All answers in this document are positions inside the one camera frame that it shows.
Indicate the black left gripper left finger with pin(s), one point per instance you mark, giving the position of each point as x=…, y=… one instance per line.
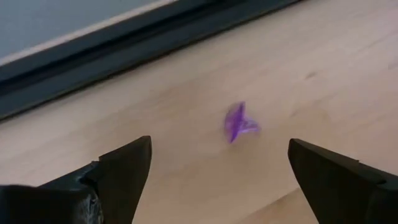
x=77, y=199

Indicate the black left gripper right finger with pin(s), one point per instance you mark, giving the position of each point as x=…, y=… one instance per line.
x=348, y=189

